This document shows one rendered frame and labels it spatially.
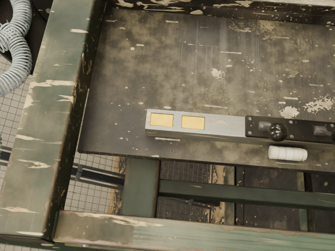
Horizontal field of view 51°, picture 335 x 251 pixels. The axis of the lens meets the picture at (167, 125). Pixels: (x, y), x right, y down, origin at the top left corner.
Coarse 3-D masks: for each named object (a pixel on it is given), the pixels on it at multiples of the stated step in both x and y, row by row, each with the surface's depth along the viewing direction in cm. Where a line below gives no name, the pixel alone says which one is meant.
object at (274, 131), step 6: (258, 126) 77; (264, 126) 75; (270, 126) 66; (276, 126) 65; (282, 126) 65; (270, 132) 66; (276, 132) 65; (282, 132) 65; (270, 138) 67; (276, 138) 65; (282, 138) 65
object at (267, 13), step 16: (112, 0) 93; (128, 0) 93; (144, 0) 92; (160, 0) 92; (176, 0) 91; (192, 0) 91; (208, 0) 90; (224, 0) 90; (240, 0) 89; (256, 0) 89; (272, 0) 89; (288, 0) 89; (304, 0) 89; (320, 0) 89; (224, 16) 95; (240, 16) 94; (256, 16) 94; (272, 16) 93; (288, 16) 93; (304, 16) 92; (320, 16) 92
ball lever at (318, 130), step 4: (316, 128) 76; (320, 128) 76; (324, 128) 76; (316, 132) 76; (320, 132) 75; (324, 132) 73; (328, 132) 71; (332, 132) 67; (332, 136) 66; (332, 140) 66
